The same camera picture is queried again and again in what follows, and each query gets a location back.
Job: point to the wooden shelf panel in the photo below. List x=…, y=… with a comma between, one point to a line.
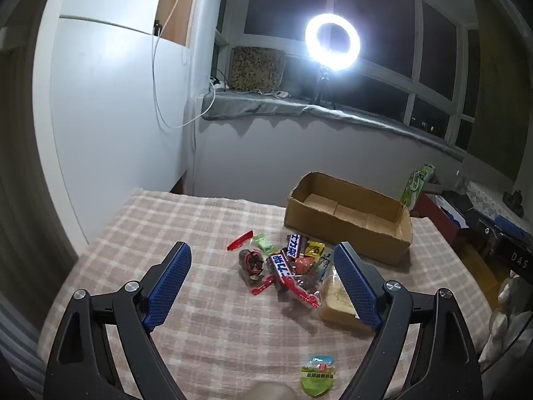
x=177, y=4

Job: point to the green jelly cup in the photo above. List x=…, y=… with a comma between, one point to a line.
x=318, y=377

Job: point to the window frame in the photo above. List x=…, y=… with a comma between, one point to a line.
x=416, y=37

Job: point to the green carton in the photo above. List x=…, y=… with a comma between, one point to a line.
x=414, y=187

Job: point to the pink wrapper piece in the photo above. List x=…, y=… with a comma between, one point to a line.
x=304, y=264

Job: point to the brown chocolate bar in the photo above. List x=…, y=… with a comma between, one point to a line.
x=283, y=268
x=295, y=246

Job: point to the brown cardboard box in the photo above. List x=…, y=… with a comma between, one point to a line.
x=333, y=233

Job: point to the black tripod stand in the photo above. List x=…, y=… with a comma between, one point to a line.
x=322, y=87

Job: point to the white lace cloth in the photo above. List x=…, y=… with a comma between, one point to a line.
x=487, y=200

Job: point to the grey windowsill cloth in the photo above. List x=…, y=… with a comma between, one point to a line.
x=258, y=106

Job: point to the red box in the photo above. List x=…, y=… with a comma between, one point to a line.
x=433, y=212

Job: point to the clear-wrapped bread loaf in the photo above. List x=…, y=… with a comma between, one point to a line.
x=333, y=304

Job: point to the yellow candy packet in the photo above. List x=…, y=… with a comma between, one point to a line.
x=313, y=250

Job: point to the teal mint candy packet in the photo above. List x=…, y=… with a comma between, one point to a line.
x=322, y=264

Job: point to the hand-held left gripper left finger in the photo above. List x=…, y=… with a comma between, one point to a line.
x=168, y=287

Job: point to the olive curtain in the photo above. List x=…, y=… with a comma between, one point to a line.
x=499, y=91

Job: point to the black box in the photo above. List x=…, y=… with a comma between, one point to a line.
x=514, y=254

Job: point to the green candy wrapper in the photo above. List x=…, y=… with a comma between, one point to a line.
x=263, y=242

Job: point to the patterned cushion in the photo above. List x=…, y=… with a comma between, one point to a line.
x=257, y=68

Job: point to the clear red-ended snack packet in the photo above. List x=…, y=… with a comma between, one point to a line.
x=300, y=291
x=251, y=263

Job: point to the dark figurine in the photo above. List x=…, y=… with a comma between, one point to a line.
x=514, y=204

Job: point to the white plastic bag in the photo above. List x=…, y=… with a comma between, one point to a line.
x=506, y=321

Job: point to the white cabinet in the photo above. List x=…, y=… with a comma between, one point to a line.
x=108, y=112

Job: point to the white power strip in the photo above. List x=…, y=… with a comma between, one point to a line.
x=217, y=84

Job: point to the white adapter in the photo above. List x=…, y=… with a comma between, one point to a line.
x=282, y=94

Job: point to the plaid tablecloth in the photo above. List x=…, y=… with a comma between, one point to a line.
x=208, y=341

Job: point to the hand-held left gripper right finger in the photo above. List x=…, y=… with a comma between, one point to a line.
x=356, y=287

